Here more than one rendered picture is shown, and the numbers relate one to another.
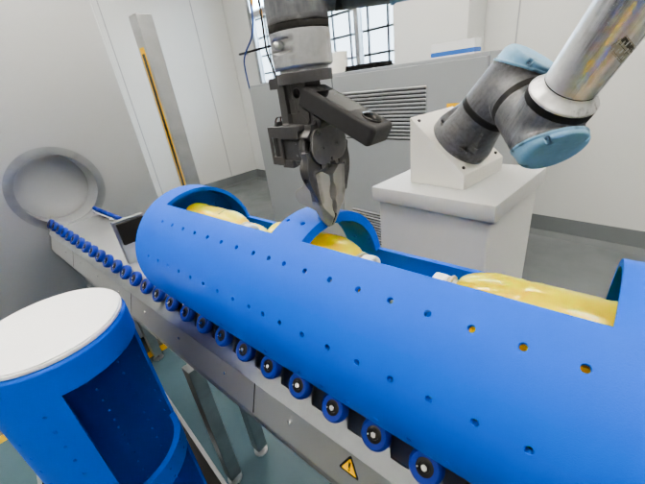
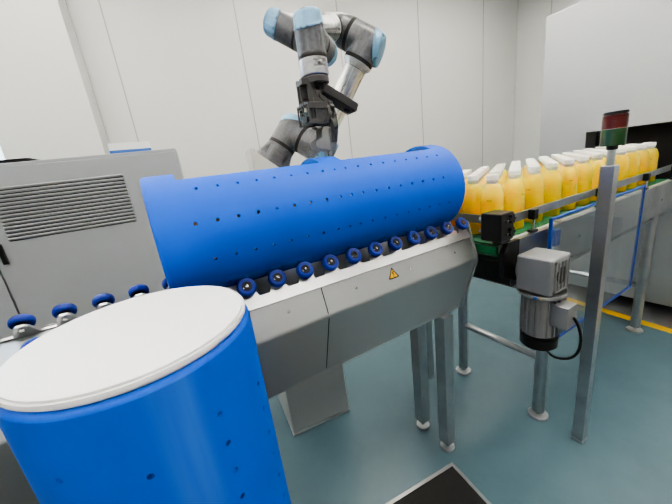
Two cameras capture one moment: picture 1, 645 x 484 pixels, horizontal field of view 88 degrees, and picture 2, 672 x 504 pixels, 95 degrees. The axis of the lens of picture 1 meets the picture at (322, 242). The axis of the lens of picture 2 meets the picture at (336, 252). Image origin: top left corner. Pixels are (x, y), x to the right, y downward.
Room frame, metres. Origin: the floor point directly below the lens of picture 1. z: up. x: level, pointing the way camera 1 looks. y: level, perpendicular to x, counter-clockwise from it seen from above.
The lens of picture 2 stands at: (0.20, 0.86, 1.21)
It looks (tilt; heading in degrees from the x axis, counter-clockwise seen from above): 16 degrees down; 288
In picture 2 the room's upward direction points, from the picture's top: 7 degrees counter-clockwise
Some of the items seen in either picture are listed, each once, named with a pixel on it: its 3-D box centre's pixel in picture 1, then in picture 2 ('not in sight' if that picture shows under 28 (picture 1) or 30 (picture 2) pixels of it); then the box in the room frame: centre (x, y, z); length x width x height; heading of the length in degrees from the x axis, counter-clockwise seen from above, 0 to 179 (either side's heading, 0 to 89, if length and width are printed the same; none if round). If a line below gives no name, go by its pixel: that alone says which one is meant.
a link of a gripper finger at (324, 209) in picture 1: (311, 198); (325, 144); (0.47, 0.01, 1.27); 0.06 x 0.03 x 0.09; 47
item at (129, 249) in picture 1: (135, 238); not in sight; (1.10, 0.64, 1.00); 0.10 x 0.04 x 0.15; 137
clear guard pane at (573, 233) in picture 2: not in sight; (598, 259); (-0.45, -0.60, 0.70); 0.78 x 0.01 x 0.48; 47
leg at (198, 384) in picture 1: (215, 427); not in sight; (0.85, 0.48, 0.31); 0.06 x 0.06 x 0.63; 47
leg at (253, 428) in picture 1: (245, 400); not in sight; (0.95, 0.39, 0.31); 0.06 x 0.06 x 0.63; 47
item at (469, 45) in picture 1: (455, 48); (130, 149); (2.16, -0.90, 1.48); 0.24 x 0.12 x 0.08; 49
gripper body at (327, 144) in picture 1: (306, 121); (316, 103); (0.49, 0.00, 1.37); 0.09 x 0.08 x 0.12; 47
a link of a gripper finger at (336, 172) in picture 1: (324, 192); (320, 145); (0.50, -0.01, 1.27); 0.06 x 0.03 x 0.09; 47
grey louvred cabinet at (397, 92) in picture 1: (361, 167); (29, 280); (2.78, -0.40, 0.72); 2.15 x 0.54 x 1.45; 41
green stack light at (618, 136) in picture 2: not in sight; (613, 137); (-0.35, -0.36, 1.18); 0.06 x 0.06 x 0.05
